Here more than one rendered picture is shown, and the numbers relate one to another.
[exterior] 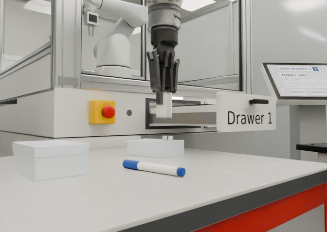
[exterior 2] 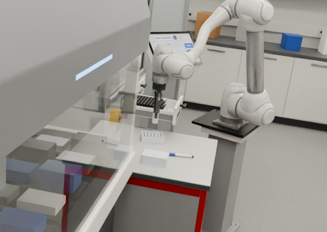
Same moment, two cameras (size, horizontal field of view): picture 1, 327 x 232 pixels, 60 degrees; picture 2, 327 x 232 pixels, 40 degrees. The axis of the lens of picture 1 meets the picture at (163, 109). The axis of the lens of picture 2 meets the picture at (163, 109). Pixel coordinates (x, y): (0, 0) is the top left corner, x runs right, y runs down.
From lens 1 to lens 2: 2.07 m
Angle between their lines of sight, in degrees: 46
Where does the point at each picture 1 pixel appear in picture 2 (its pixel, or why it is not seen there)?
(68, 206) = (195, 175)
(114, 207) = (203, 173)
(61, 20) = not seen: hidden behind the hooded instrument
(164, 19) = (165, 81)
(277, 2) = not seen: outside the picture
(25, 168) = (155, 164)
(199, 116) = (160, 115)
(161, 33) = (162, 87)
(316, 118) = not seen: hidden behind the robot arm
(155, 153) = (157, 141)
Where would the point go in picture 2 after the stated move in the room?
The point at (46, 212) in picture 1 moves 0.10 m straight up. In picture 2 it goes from (195, 177) to (198, 158)
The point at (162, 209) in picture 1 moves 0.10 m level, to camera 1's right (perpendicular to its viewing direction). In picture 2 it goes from (210, 171) to (224, 168)
